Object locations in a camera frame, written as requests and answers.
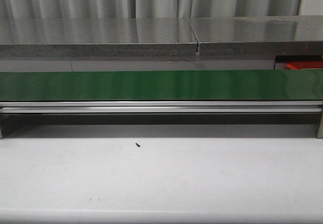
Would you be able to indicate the aluminium conveyor frame rail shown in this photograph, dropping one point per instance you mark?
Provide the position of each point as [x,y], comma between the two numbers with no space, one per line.
[161,107]

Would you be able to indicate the red plastic tray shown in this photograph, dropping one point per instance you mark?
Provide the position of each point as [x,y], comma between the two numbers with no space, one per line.
[304,65]

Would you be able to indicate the left grey stone slab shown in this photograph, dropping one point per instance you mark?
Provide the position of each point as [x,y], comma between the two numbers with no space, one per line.
[85,38]

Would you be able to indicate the right steel conveyor leg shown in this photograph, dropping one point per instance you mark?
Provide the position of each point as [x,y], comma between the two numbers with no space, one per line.
[317,126]

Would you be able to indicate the grey stone slab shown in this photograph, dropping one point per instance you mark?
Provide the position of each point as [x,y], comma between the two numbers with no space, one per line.
[258,36]
[85,38]

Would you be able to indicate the green conveyor belt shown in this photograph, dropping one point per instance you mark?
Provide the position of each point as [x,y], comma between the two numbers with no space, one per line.
[163,85]

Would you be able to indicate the right grey stone slab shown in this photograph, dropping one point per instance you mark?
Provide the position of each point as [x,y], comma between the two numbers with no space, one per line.
[258,36]

